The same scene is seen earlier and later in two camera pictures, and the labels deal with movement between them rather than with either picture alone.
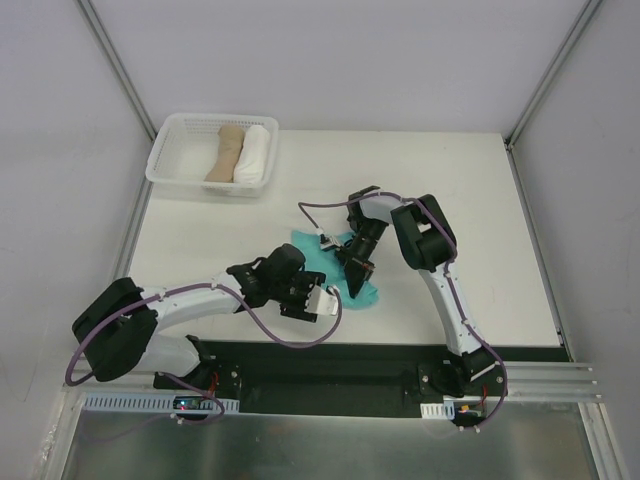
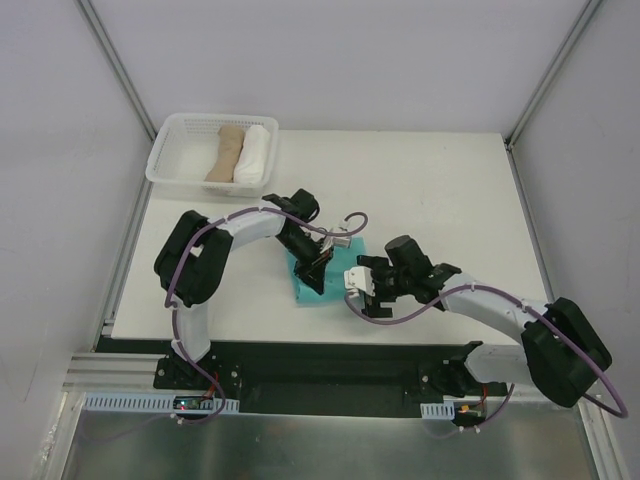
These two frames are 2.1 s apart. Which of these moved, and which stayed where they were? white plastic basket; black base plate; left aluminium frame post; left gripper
Moved: left gripper
Stayed: black base plate; white plastic basket; left aluminium frame post
